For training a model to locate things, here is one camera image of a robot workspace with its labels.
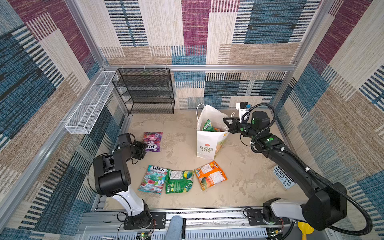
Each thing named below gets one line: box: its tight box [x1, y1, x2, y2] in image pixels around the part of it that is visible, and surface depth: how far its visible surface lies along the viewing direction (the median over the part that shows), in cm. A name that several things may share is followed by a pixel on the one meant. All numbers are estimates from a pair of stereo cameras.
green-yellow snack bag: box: [202, 118, 220, 132], surface depth 87 cm
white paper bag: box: [196, 103, 236, 161], surface depth 85 cm
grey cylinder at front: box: [164, 215, 184, 240], surface depth 71 cm
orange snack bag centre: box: [194, 160, 228, 191], surface depth 87 cm
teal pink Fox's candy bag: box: [138, 165, 168, 195], surface depth 86 cm
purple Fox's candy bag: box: [142, 131, 164, 152], surface depth 103 cm
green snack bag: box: [165, 169, 195, 194], surface depth 85 cm
